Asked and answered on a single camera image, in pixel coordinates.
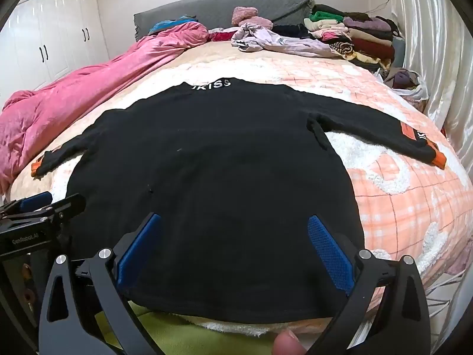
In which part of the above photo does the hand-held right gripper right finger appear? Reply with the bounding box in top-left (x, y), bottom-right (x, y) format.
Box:
top-left (307, 214), bottom-right (431, 355)

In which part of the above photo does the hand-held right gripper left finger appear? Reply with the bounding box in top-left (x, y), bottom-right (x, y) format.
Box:
top-left (39, 212), bottom-right (163, 355)

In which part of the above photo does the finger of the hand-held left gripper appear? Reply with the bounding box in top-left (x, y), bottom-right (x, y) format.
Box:
top-left (37, 194), bottom-right (87, 226)
top-left (0, 192), bottom-right (53, 217)

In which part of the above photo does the black sweater with orange cuffs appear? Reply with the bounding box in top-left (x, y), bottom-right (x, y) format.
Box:
top-left (33, 78), bottom-right (448, 324)

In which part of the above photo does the white bag of clothes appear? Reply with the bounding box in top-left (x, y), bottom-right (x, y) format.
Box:
top-left (377, 68), bottom-right (429, 100)

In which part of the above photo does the pile of folded clothes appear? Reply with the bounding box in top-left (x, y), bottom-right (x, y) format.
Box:
top-left (303, 4), bottom-right (405, 72)

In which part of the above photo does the person's left hand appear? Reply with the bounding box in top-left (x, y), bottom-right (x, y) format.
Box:
top-left (20, 262), bottom-right (38, 304)

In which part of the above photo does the person's right hand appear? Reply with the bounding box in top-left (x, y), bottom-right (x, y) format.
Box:
top-left (271, 331), bottom-right (307, 355)

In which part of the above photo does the orange plaid fleece blanket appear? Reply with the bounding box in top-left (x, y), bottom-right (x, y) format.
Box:
top-left (48, 54), bottom-right (473, 341)

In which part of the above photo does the green garment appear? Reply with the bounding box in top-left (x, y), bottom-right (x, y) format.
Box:
top-left (100, 301), bottom-right (281, 355)

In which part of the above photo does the pink quilt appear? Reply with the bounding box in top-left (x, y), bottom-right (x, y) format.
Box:
top-left (0, 20), bottom-right (211, 195)

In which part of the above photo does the white wardrobe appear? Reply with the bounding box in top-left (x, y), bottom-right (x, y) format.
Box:
top-left (0, 0), bottom-right (111, 99)

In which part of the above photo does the blue cloth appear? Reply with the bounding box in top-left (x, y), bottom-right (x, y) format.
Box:
top-left (150, 15), bottom-right (198, 36)

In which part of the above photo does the grey blue pad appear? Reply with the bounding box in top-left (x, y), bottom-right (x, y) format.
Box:
top-left (392, 37), bottom-right (407, 71)

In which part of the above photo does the lilac crumpled garment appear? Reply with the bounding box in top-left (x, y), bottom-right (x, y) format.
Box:
top-left (231, 22), bottom-right (344, 58)

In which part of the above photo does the black folded cloth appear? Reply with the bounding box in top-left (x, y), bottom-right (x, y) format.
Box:
top-left (273, 24), bottom-right (315, 39)

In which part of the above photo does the red cloth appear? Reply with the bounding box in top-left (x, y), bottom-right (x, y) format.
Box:
top-left (209, 30), bottom-right (237, 43)

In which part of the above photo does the white satin curtain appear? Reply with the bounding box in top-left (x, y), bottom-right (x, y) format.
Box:
top-left (388, 0), bottom-right (473, 163)

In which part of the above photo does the grey headboard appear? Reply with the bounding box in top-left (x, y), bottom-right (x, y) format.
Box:
top-left (133, 0), bottom-right (315, 43)

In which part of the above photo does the pink fluffy garment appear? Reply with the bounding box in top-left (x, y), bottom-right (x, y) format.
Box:
top-left (231, 6), bottom-right (274, 30)

